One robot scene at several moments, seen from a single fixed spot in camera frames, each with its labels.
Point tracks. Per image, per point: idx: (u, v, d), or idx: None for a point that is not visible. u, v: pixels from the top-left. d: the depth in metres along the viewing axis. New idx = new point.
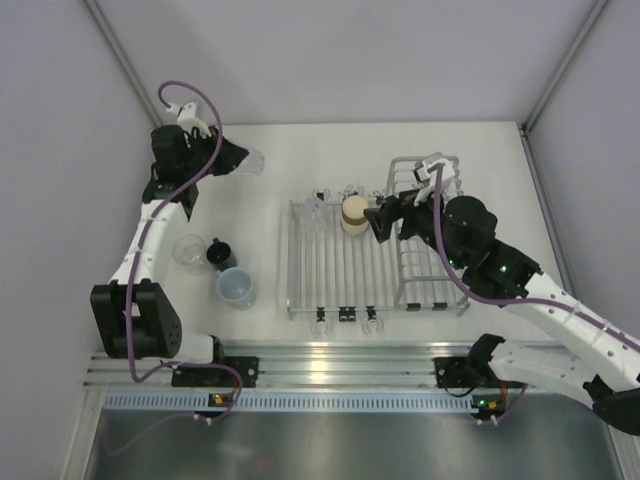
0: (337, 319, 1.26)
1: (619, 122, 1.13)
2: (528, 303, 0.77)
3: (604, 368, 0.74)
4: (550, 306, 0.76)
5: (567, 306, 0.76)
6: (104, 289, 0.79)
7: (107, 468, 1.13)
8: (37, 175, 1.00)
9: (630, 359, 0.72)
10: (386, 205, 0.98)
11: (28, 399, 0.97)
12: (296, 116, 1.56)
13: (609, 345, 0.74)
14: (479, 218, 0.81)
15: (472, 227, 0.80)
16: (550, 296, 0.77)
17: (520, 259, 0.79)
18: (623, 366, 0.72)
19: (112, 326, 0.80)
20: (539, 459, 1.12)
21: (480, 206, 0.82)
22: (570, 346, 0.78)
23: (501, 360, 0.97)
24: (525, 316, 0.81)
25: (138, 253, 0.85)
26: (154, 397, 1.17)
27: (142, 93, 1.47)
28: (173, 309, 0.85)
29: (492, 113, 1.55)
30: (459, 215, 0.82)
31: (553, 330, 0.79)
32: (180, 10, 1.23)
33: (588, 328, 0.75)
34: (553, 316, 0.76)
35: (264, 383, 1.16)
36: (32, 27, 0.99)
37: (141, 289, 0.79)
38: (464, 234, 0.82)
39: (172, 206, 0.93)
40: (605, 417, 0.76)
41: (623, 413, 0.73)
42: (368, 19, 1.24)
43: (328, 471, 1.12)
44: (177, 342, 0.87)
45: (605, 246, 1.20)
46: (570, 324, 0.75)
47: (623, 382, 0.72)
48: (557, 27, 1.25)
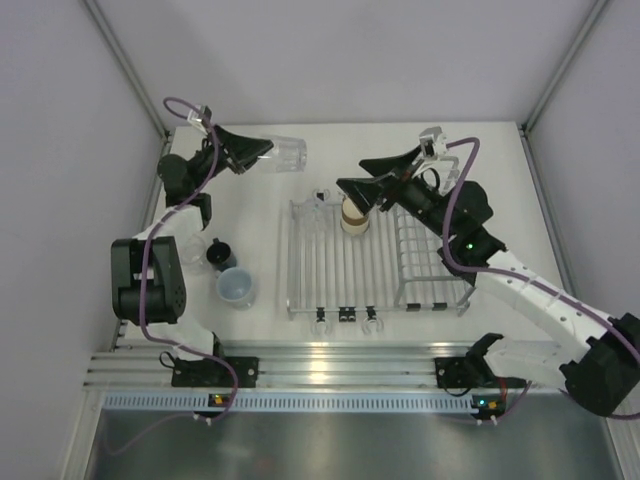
0: (337, 320, 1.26)
1: (618, 121, 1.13)
2: (490, 274, 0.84)
3: (561, 334, 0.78)
4: (507, 277, 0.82)
5: (522, 276, 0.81)
6: (123, 241, 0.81)
7: (107, 468, 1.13)
8: (37, 174, 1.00)
9: (581, 324, 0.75)
10: (386, 182, 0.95)
11: (28, 398, 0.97)
12: (296, 116, 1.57)
13: (563, 311, 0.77)
14: (479, 210, 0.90)
15: (471, 214, 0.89)
16: (509, 268, 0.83)
17: (492, 243, 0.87)
18: (574, 330, 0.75)
19: (123, 279, 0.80)
20: (539, 459, 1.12)
21: (482, 198, 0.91)
22: (532, 317, 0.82)
23: (495, 352, 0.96)
24: (491, 291, 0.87)
25: (159, 224, 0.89)
26: (154, 397, 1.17)
27: (143, 94, 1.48)
28: (182, 274, 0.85)
29: (492, 113, 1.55)
30: (464, 201, 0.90)
31: (515, 302, 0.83)
32: (180, 10, 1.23)
33: (542, 295, 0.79)
34: (510, 285, 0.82)
35: (264, 383, 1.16)
36: (31, 27, 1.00)
37: (157, 241, 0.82)
38: (458, 216, 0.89)
39: (189, 210, 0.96)
40: (575, 394, 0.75)
41: (589, 385, 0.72)
42: (367, 20, 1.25)
43: (327, 471, 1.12)
44: (182, 308, 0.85)
45: (604, 246, 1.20)
46: (525, 292, 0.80)
47: (575, 346, 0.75)
48: (557, 26, 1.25)
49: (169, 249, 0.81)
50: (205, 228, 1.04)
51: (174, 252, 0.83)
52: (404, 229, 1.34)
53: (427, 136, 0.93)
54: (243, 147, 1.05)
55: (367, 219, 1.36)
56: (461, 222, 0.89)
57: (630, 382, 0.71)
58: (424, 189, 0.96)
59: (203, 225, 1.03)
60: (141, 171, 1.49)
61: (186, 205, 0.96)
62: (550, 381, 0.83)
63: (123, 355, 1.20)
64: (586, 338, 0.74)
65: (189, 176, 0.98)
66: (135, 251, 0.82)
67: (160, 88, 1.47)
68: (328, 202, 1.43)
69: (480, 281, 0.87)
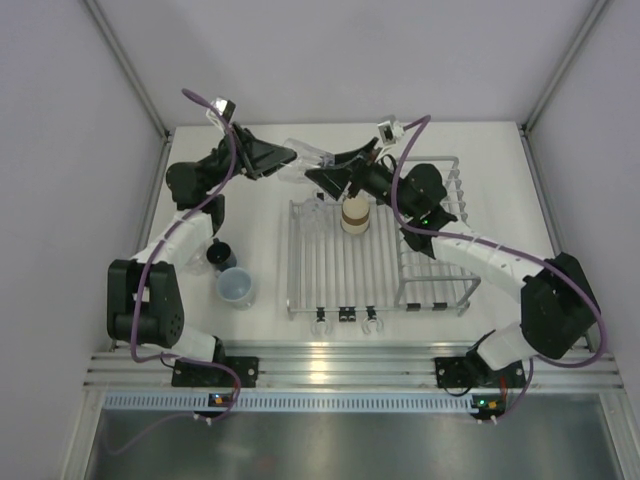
0: (337, 319, 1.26)
1: (619, 121, 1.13)
2: (441, 240, 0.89)
3: (507, 281, 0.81)
4: (456, 239, 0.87)
5: (467, 236, 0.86)
6: (122, 264, 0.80)
7: (107, 468, 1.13)
8: (37, 176, 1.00)
9: (519, 266, 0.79)
10: (355, 165, 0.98)
11: (27, 399, 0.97)
12: (296, 115, 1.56)
13: (503, 259, 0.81)
14: (434, 188, 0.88)
15: (427, 194, 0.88)
16: (460, 232, 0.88)
17: (445, 217, 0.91)
18: (513, 272, 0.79)
19: (119, 303, 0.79)
20: (537, 459, 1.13)
21: (437, 177, 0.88)
22: (483, 273, 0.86)
23: (486, 349, 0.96)
24: (451, 260, 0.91)
25: (161, 241, 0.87)
26: (154, 398, 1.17)
27: (142, 92, 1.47)
28: (179, 300, 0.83)
29: (492, 113, 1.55)
30: (420, 181, 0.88)
31: (468, 262, 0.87)
32: (180, 9, 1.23)
33: (483, 249, 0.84)
34: (459, 247, 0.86)
35: (264, 383, 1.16)
36: (30, 27, 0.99)
37: (155, 269, 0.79)
38: (416, 197, 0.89)
39: (202, 216, 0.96)
40: (534, 345, 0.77)
41: (539, 325, 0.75)
42: (368, 19, 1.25)
43: (327, 471, 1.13)
44: (177, 333, 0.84)
45: (603, 246, 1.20)
46: (471, 250, 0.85)
47: (517, 288, 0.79)
48: (557, 26, 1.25)
49: (167, 279, 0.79)
50: (215, 232, 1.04)
51: (173, 280, 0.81)
52: None
53: (384, 122, 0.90)
54: (261, 153, 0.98)
55: (367, 219, 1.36)
56: (418, 202, 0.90)
57: (583, 324, 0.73)
58: (385, 173, 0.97)
59: (214, 229, 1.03)
60: (140, 171, 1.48)
61: (198, 211, 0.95)
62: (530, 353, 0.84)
63: (124, 355, 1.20)
64: (524, 277, 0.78)
65: (200, 184, 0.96)
66: (133, 273, 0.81)
67: (160, 87, 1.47)
68: (328, 203, 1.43)
69: (438, 250, 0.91)
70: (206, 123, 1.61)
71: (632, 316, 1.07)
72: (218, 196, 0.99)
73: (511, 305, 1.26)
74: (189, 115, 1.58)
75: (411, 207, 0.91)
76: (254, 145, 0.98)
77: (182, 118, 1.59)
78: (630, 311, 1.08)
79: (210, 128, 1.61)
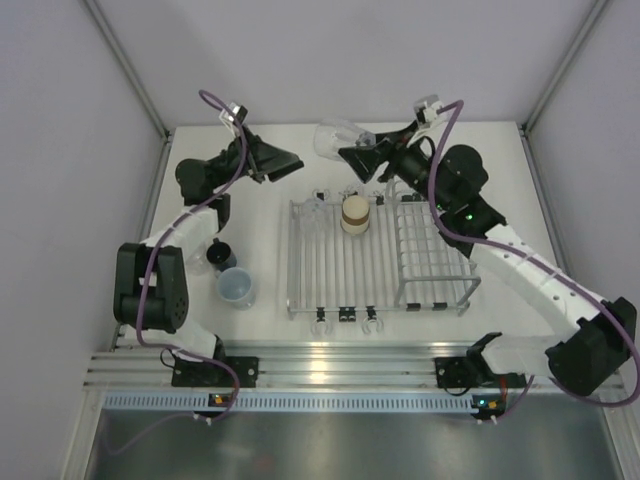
0: (337, 319, 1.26)
1: (618, 122, 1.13)
2: (486, 248, 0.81)
3: (551, 312, 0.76)
4: (504, 251, 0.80)
5: (519, 252, 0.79)
6: (131, 247, 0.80)
7: (107, 468, 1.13)
8: (37, 175, 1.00)
9: (574, 304, 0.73)
10: (383, 147, 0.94)
11: (27, 399, 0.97)
12: (296, 115, 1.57)
13: (556, 290, 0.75)
14: (473, 172, 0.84)
15: (464, 178, 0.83)
16: (507, 242, 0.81)
17: (491, 213, 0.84)
18: (565, 309, 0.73)
19: (126, 284, 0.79)
20: (538, 459, 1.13)
21: (476, 160, 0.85)
22: (524, 293, 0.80)
23: (491, 349, 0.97)
24: (487, 265, 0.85)
25: (169, 229, 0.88)
26: (154, 397, 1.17)
27: (143, 93, 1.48)
28: (185, 286, 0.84)
29: (492, 113, 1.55)
30: (456, 163, 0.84)
31: (511, 277, 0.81)
32: (180, 9, 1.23)
33: (536, 272, 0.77)
34: (507, 261, 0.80)
35: (264, 383, 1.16)
36: (30, 28, 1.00)
37: (164, 251, 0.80)
38: (453, 182, 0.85)
39: (207, 211, 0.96)
40: (559, 375, 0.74)
41: (574, 365, 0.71)
42: (367, 20, 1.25)
43: (327, 471, 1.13)
44: (181, 320, 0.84)
45: (603, 246, 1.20)
46: (520, 268, 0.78)
47: (566, 326, 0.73)
48: (557, 26, 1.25)
49: (175, 262, 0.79)
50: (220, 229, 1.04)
51: (180, 265, 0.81)
52: (404, 229, 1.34)
53: (419, 103, 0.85)
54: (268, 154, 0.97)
55: (367, 219, 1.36)
56: (455, 187, 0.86)
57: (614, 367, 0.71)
58: (420, 159, 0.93)
59: (218, 227, 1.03)
60: (140, 171, 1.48)
61: (205, 206, 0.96)
62: (537, 369, 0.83)
63: (124, 355, 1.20)
64: (577, 317, 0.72)
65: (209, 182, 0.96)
66: (141, 258, 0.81)
67: (160, 87, 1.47)
68: (328, 203, 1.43)
69: (476, 253, 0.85)
70: (206, 123, 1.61)
71: None
72: (223, 195, 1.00)
73: (512, 305, 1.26)
74: (189, 115, 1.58)
75: (448, 194, 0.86)
76: (260, 146, 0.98)
77: (182, 118, 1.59)
78: (630, 311, 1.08)
79: (210, 129, 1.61)
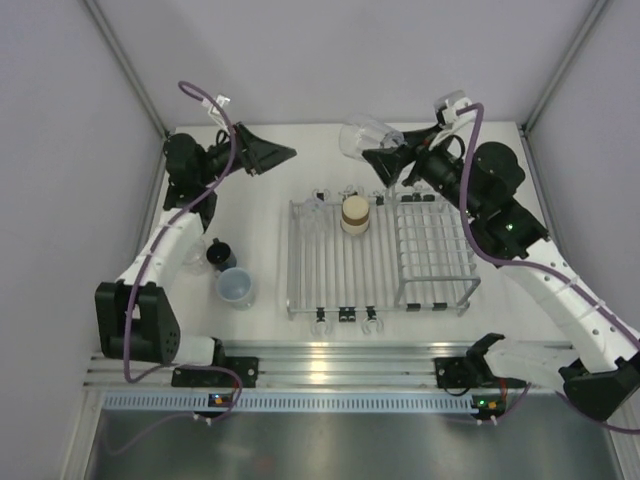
0: (337, 319, 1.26)
1: (619, 122, 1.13)
2: (528, 268, 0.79)
3: (584, 343, 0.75)
4: (545, 273, 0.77)
5: (563, 277, 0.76)
6: (109, 287, 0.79)
7: (107, 468, 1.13)
8: (37, 176, 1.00)
9: (613, 342, 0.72)
10: (402, 151, 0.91)
11: (27, 399, 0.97)
12: (296, 115, 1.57)
13: (596, 324, 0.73)
14: (509, 172, 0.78)
15: (498, 177, 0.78)
16: (548, 264, 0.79)
17: (531, 222, 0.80)
18: (603, 346, 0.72)
19: (111, 326, 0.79)
20: (538, 459, 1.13)
21: (510, 158, 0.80)
22: (557, 317, 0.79)
23: (494, 353, 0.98)
24: (522, 280, 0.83)
25: (149, 256, 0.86)
26: (154, 397, 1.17)
27: (143, 93, 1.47)
28: (173, 317, 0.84)
29: (492, 113, 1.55)
30: (487, 161, 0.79)
31: (546, 299, 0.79)
32: (180, 9, 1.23)
33: (579, 302, 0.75)
34: (548, 283, 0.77)
35: (264, 383, 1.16)
36: (30, 28, 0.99)
37: (143, 292, 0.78)
38: (487, 183, 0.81)
39: (190, 217, 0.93)
40: (574, 399, 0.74)
41: (596, 397, 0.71)
42: (367, 20, 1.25)
43: (326, 470, 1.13)
44: (174, 349, 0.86)
45: (603, 247, 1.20)
46: (561, 295, 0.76)
47: (600, 362, 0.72)
48: (558, 26, 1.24)
49: (156, 305, 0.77)
50: (205, 228, 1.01)
51: (163, 303, 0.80)
52: (404, 229, 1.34)
53: (441, 102, 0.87)
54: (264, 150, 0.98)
55: (367, 219, 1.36)
56: (488, 189, 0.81)
57: None
58: (447, 162, 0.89)
59: (203, 226, 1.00)
60: (140, 170, 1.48)
61: (186, 212, 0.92)
62: (545, 378, 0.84)
63: None
64: (614, 357, 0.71)
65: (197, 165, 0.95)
66: (122, 296, 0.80)
67: (160, 87, 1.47)
68: (329, 203, 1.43)
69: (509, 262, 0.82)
70: (206, 123, 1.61)
71: (633, 317, 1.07)
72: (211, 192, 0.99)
73: (511, 305, 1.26)
74: (189, 115, 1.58)
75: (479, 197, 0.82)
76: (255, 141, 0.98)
77: (182, 118, 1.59)
78: (631, 311, 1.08)
79: (210, 129, 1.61)
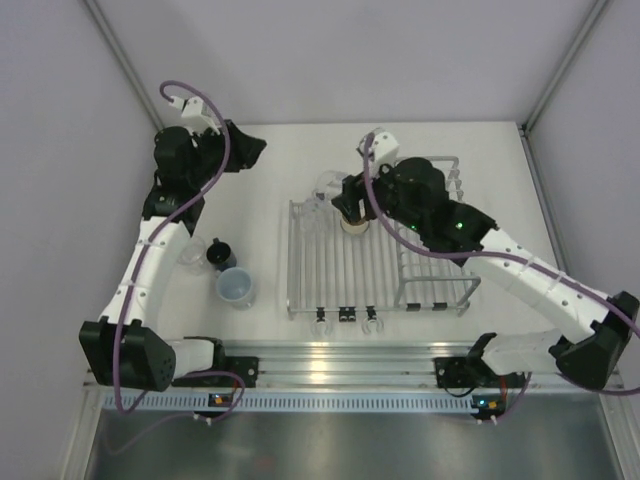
0: (336, 319, 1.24)
1: (619, 122, 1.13)
2: (483, 258, 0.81)
3: (559, 317, 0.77)
4: (504, 259, 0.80)
5: (521, 259, 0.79)
6: (94, 327, 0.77)
7: (107, 468, 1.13)
8: (38, 177, 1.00)
9: (583, 308, 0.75)
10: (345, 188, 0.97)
11: (27, 399, 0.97)
12: (296, 115, 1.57)
13: (563, 295, 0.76)
14: (424, 176, 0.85)
15: (418, 182, 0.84)
16: (505, 250, 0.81)
17: (479, 217, 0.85)
18: (576, 314, 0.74)
19: (103, 365, 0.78)
20: (538, 459, 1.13)
21: (423, 165, 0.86)
22: (525, 297, 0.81)
23: (491, 353, 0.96)
24: (486, 274, 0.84)
25: (131, 286, 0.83)
26: (155, 398, 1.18)
27: (142, 93, 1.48)
28: (166, 345, 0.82)
29: (492, 113, 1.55)
30: (405, 174, 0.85)
31: (511, 285, 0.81)
32: (180, 8, 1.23)
33: (542, 278, 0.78)
34: (509, 269, 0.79)
35: (264, 383, 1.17)
36: (30, 28, 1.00)
37: (130, 333, 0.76)
38: (411, 191, 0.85)
39: (171, 228, 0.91)
40: (569, 373, 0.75)
41: (588, 364, 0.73)
42: (368, 19, 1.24)
43: (326, 470, 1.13)
44: (171, 373, 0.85)
45: (603, 246, 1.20)
46: (525, 276, 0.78)
47: (577, 331, 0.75)
48: (557, 26, 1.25)
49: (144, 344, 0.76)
50: (190, 230, 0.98)
51: (152, 339, 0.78)
52: None
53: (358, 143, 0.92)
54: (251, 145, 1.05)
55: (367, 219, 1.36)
56: (416, 196, 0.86)
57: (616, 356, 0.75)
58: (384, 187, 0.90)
59: (189, 228, 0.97)
60: (140, 170, 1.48)
61: (168, 222, 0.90)
62: (546, 366, 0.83)
63: None
64: (589, 321, 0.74)
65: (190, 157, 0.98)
66: (108, 333, 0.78)
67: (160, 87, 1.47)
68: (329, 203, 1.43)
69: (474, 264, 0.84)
70: None
71: None
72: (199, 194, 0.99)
73: (512, 304, 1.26)
74: None
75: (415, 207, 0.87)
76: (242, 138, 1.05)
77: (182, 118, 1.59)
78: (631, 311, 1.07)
79: None
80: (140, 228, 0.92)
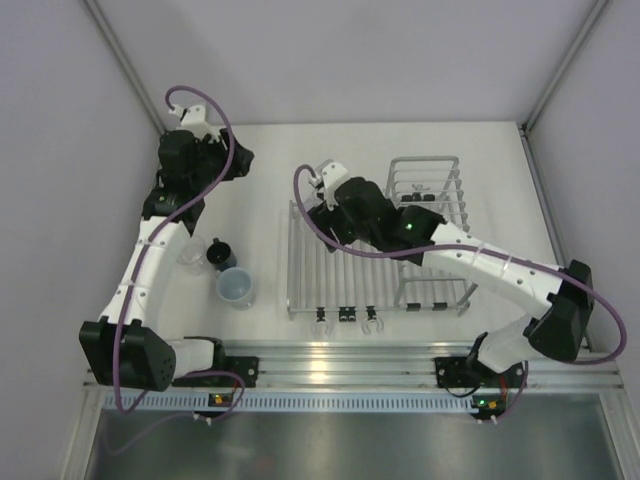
0: (336, 319, 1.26)
1: (618, 122, 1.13)
2: (436, 253, 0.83)
3: (518, 296, 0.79)
4: (456, 250, 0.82)
5: (471, 247, 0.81)
6: (93, 327, 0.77)
7: (107, 468, 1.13)
8: (38, 176, 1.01)
9: (538, 283, 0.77)
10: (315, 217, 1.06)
11: (27, 399, 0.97)
12: (296, 115, 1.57)
13: (517, 274, 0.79)
14: (357, 191, 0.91)
15: (355, 198, 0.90)
16: (455, 241, 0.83)
17: (429, 216, 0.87)
18: (532, 290, 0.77)
19: (103, 365, 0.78)
20: (538, 459, 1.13)
21: (358, 182, 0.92)
22: (484, 283, 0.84)
23: (484, 352, 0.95)
24: (445, 269, 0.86)
25: (131, 286, 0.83)
26: (154, 398, 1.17)
27: (142, 93, 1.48)
28: (166, 345, 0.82)
29: (492, 113, 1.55)
30: (344, 192, 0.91)
31: (469, 274, 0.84)
32: (179, 9, 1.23)
33: (494, 262, 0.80)
34: (462, 258, 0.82)
35: (264, 383, 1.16)
36: (30, 28, 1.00)
37: (129, 333, 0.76)
38: (352, 206, 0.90)
39: (173, 227, 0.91)
40: (543, 350, 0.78)
41: (556, 336, 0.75)
42: (367, 20, 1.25)
43: (326, 471, 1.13)
44: (171, 372, 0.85)
45: (602, 246, 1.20)
46: (477, 262, 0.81)
47: (537, 306, 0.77)
48: (557, 27, 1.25)
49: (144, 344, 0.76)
50: (190, 230, 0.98)
51: (152, 339, 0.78)
52: None
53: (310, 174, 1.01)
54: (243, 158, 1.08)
55: None
56: (358, 210, 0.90)
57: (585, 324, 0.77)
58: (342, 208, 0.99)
59: (189, 227, 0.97)
60: (141, 171, 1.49)
61: (168, 222, 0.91)
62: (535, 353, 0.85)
63: None
64: (546, 294, 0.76)
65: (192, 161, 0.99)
66: (108, 333, 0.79)
67: (160, 88, 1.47)
68: None
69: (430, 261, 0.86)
70: None
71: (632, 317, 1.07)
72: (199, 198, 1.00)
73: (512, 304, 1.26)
74: None
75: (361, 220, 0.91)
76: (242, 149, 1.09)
77: None
78: (631, 312, 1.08)
79: None
80: (140, 227, 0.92)
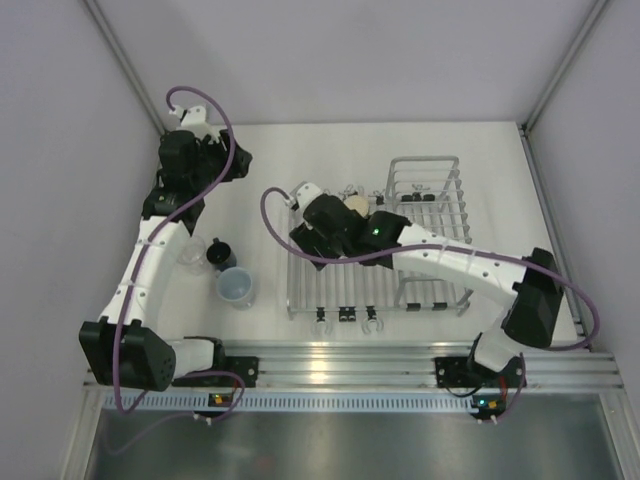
0: (336, 319, 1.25)
1: (618, 122, 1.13)
2: (404, 254, 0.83)
3: (487, 288, 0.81)
4: (422, 250, 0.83)
5: (436, 245, 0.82)
6: (92, 328, 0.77)
7: (107, 468, 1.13)
8: (38, 176, 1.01)
9: (504, 273, 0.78)
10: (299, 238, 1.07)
11: (27, 399, 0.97)
12: (296, 115, 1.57)
13: (483, 267, 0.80)
14: (323, 205, 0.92)
15: (321, 213, 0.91)
16: (422, 241, 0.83)
17: (395, 220, 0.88)
18: (498, 282, 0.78)
19: (103, 365, 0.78)
20: (538, 458, 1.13)
21: (324, 198, 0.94)
22: (455, 279, 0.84)
23: (481, 351, 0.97)
24: (415, 270, 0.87)
25: (131, 286, 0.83)
26: (154, 398, 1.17)
27: (142, 93, 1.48)
28: (166, 345, 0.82)
29: (492, 113, 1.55)
30: (311, 209, 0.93)
31: (438, 271, 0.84)
32: (179, 9, 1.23)
33: (460, 258, 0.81)
34: (429, 257, 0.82)
35: (264, 383, 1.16)
36: (30, 28, 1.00)
37: (129, 333, 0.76)
38: (320, 220, 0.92)
39: (172, 227, 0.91)
40: (520, 339, 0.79)
41: (526, 324, 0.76)
42: (367, 20, 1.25)
43: (326, 470, 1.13)
44: (171, 372, 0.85)
45: (602, 247, 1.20)
46: (443, 260, 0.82)
47: (506, 297, 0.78)
48: (556, 27, 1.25)
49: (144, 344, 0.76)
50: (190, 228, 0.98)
51: (152, 339, 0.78)
52: None
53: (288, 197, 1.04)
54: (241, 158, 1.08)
55: None
56: (325, 225, 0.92)
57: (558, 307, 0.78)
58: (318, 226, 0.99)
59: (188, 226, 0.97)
60: (140, 171, 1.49)
61: (168, 222, 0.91)
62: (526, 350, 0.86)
63: None
64: (511, 283, 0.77)
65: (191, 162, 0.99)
66: (108, 333, 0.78)
67: (160, 88, 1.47)
68: None
69: (400, 263, 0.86)
70: None
71: (632, 316, 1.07)
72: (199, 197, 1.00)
73: None
74: None
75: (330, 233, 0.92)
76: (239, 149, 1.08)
77: None
78: (631, 312, 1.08)
79: None
80: (140, 227, 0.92)
